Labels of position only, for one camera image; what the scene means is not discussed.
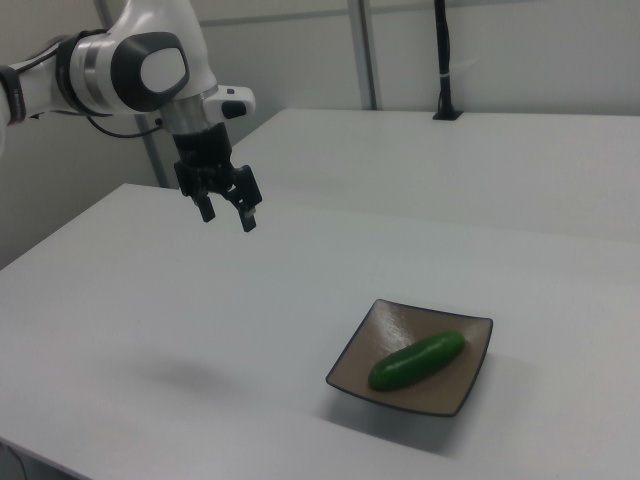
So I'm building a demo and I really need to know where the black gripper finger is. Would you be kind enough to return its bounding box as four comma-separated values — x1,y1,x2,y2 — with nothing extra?
173,160,218,224
225,165,263,234

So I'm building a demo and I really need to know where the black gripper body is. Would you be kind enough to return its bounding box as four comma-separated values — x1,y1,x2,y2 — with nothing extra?
172,123,235,174

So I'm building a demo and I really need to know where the green cucumber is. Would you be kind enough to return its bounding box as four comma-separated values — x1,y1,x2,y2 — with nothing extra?
368,331,466,393

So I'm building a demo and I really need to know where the square brown ceramic plate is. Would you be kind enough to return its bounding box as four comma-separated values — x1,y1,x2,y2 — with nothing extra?
325,298,494,418

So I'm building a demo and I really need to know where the grey metal frame post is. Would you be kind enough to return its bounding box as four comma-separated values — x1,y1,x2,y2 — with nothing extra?
346,0,378,111
133,113,172,189

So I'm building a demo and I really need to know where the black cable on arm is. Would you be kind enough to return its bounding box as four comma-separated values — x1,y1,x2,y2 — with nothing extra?
85,114,166,138

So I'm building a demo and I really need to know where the black velcro strap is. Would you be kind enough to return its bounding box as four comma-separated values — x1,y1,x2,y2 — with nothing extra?
0,64,26,126

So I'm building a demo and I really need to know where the black cable conduit pole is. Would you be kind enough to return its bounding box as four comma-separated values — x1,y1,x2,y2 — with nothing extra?
432,0,464,122

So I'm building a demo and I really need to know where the thin cable under table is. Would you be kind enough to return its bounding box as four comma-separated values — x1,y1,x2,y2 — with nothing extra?
0,442,29,480

